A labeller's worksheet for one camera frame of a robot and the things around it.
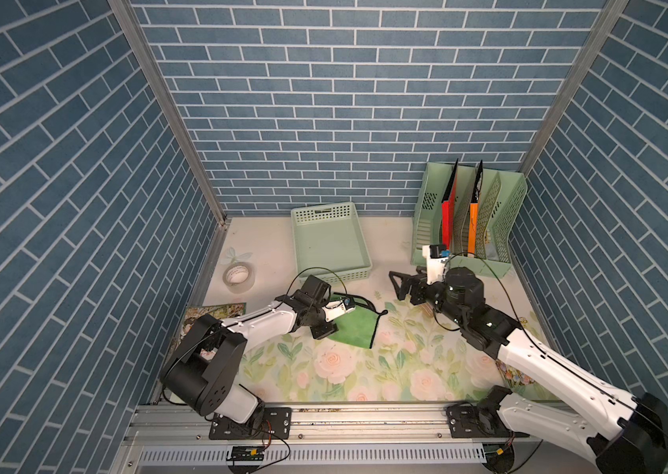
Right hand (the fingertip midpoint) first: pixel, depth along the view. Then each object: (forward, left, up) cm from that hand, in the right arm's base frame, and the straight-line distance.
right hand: (405, 272), depth 75 cm
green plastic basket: (+27, +24, -23) cm, 43 cm away
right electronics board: (-35, -25, -26) cm, 50 cm away
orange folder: (+20, -22, -3) cm, 30 cm away
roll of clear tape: (+9, +54, -23) cm, 59 cm away
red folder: (+22, -13, +3) cm, 26 cm away
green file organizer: (+43, -39, -10) cm, 59 cm away
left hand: (-4, +18, -22) cm, 28 cm away
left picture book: (-6, +63, -22) cm, 68 cm away
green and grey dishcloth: (-6, +12, -22) cm, 26 cm away
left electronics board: (-39, +37, -26) cm, 60 cm away
